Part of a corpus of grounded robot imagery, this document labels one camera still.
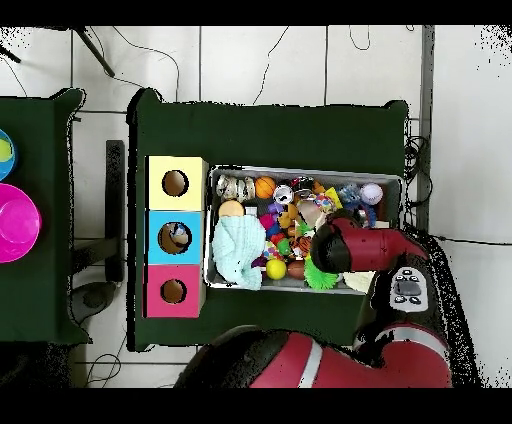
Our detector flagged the round orange sponge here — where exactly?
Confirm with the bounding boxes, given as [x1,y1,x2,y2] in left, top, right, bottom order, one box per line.
[218,199,246,219]

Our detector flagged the small tiger plush toy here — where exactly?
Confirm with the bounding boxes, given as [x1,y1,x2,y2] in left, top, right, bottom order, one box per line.
[290,235,315,257]

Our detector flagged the cream knitted cloth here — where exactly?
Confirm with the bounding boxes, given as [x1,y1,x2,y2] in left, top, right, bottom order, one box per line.
[342,270,376,294]

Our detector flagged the small orange basketball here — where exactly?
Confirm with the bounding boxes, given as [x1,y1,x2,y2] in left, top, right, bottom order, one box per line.
[254,176,277,200]

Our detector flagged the wooden box with three holes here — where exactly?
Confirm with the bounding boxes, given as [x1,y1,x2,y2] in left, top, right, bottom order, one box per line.
[142,155,209,319]

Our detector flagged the crushed clear bottle blue label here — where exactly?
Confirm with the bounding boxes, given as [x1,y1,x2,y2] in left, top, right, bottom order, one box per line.
[165,222,191,245]
[337,183,362,206]

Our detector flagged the pink plastic bowl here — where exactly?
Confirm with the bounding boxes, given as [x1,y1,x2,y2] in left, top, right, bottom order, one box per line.
[0,182,43,264]

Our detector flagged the blue spiky rubber ball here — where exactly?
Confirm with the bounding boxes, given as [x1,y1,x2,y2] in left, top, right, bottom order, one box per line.
[359,203,379,229]

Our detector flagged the colourful dotted packet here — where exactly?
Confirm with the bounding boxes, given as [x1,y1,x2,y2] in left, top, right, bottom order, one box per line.
[311,193,338,214]

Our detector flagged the blue plastic bowl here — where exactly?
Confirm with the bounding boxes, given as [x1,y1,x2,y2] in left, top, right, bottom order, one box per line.
[0,128,18,182]

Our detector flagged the black floor stand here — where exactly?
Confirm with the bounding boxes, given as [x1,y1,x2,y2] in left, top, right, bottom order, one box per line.
[71,139,126,325]

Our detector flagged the green spiky rubber ball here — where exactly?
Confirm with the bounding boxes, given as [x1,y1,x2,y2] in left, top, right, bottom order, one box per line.
[302,255,341,292]

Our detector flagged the mint green knitted cloth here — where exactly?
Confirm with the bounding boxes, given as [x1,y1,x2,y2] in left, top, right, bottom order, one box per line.
[211,214,267,292]

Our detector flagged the shallow wire mesh bin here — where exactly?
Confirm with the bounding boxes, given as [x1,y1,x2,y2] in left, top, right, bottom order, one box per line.
[203,164,403,298]

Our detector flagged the white baseball red stitching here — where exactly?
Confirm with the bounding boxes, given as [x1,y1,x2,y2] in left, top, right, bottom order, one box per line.
[360,182,384,206]

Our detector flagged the black tripod leg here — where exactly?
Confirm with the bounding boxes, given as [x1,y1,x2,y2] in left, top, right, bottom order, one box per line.
[73,26,116,78]

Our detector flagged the dark green table cloth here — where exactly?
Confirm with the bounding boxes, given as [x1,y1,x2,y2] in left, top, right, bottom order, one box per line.
[126,87,410,353]
[0,87,93,346]

